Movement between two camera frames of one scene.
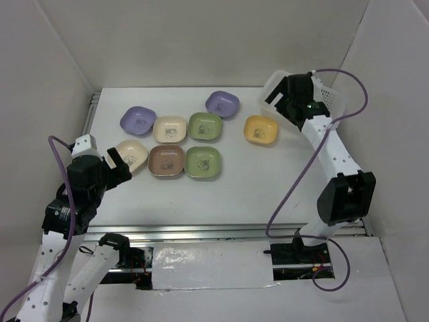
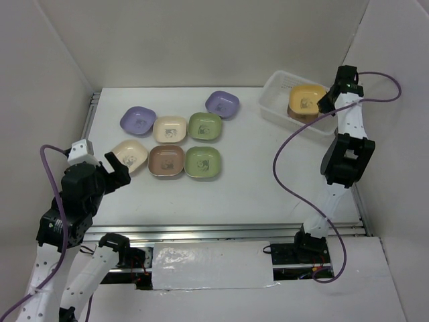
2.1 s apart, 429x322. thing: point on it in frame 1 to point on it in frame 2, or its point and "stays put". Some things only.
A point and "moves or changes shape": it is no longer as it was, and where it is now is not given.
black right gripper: [284, 86] to [323, 104]
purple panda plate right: [223, 103] stays put
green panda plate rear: [204, 125] stays put
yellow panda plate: [260, 129] moves or changes shape
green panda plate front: [202, 162] stays put
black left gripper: [121, 172] stays put
